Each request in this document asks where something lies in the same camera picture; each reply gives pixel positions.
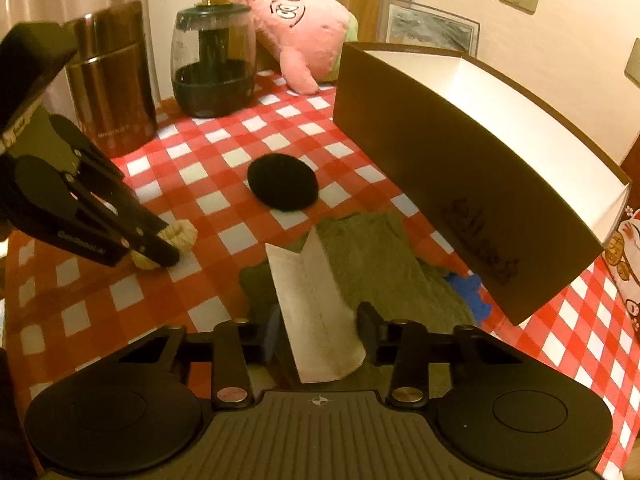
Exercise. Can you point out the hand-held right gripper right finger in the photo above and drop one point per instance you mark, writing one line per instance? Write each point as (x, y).
(367, 330)

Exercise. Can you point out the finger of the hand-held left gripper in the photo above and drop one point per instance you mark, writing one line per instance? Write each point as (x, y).
(107, 175)
(110, 240)

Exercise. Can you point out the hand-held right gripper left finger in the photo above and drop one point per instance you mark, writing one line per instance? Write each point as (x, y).
(272, 332)

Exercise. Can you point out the white paper card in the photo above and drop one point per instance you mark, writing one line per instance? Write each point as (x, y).
(315, 310)

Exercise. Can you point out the grey-green sock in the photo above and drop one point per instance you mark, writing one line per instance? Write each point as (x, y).
(390, 270)

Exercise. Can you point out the brown cardboard box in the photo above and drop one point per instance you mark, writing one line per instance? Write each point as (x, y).
(450, 170)

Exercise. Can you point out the brown metal canister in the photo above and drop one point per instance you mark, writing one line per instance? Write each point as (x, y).
(110, 85)

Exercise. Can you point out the red checked tablecloth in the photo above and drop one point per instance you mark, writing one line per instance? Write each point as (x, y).
(200, 170)

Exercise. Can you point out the dark glass jar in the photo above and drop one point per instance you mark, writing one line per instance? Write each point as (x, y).
(210, 80)

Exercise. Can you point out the black round pad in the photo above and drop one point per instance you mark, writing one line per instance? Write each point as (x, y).
(282, 182)

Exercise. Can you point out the pink plush toy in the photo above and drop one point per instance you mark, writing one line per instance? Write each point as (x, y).
(310, 25)

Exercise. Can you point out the cat print cushion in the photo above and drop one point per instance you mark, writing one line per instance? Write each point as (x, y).
(625, 260)

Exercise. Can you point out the framed picture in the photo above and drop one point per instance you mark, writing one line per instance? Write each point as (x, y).
(430, 25)

